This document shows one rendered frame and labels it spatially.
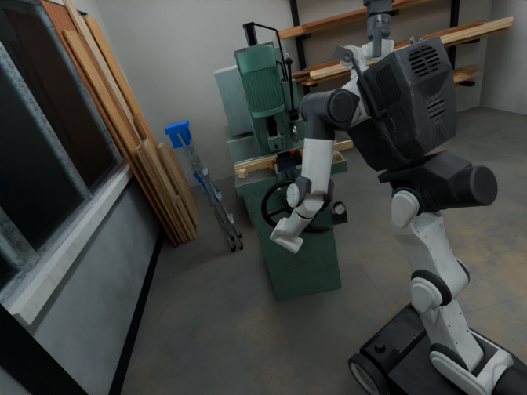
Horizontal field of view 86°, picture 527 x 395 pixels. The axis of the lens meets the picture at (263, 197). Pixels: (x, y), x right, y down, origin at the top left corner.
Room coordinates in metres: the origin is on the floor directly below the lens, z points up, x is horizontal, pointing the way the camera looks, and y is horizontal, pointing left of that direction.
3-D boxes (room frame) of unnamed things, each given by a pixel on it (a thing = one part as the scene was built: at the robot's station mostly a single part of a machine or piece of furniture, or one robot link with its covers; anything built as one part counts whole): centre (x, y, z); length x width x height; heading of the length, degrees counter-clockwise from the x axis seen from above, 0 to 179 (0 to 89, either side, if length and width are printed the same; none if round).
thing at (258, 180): (1.41, -0.17, 0.87); 0.61 x 0.30 x 0.06; 86
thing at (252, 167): (1.51, -0.25, 0.92); 0.62 x 0.02 x 0.04; 86
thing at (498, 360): (0.59, -0.61, 0.28); 0.21 x 0.20 x 0.13; 26
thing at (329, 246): (1.64, -0.15, 0.35); 0.58 x 0.45 x 0.71; 176
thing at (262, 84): (1.52, -0.14, 1.35); 0.18 x 0.18 x 0.31
